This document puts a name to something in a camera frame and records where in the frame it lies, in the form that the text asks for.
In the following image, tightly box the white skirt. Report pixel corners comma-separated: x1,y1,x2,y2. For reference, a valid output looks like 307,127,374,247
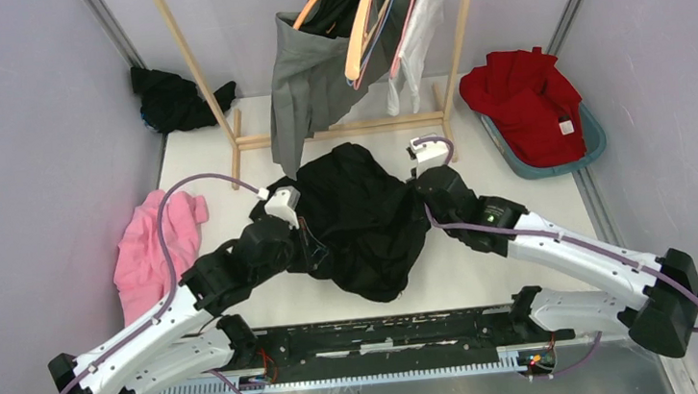
386,0,444,116

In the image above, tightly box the blue wire hanger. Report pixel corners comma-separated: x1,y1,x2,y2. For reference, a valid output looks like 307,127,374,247
338,0,416,88

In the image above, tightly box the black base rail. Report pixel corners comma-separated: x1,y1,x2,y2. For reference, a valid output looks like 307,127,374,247
221,306,576,384

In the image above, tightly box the black garment corner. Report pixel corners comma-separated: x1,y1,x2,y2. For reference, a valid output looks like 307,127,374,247
241,135,440,317
129,66,218,135

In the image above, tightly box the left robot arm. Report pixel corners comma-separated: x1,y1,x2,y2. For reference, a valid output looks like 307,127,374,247
47,216,328,394

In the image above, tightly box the pink garment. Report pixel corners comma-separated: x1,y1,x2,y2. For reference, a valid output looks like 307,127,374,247
113,190,210,326

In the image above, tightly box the wooden clothes rack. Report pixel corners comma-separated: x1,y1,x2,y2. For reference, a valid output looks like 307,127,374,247
153,0,471,177

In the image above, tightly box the red garment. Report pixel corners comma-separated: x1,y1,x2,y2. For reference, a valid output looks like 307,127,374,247
459,46,587,168

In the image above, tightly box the grey garment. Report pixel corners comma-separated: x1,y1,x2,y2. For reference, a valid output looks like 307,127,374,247
256,0,432,182

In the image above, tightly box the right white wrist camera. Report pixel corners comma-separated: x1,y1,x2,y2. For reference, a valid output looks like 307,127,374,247
407,134,455,178

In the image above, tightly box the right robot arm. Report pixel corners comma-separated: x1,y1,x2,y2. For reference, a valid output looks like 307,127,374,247
414,165,698,358

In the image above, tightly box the pink wire hanger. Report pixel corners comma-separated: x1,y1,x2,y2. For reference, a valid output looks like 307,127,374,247
389,0,416,79

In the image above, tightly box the teal laundry basket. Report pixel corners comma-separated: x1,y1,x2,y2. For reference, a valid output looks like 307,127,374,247
476,104,608,180

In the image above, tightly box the white cable duct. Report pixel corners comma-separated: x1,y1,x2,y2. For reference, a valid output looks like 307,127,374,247
159,350,552,394

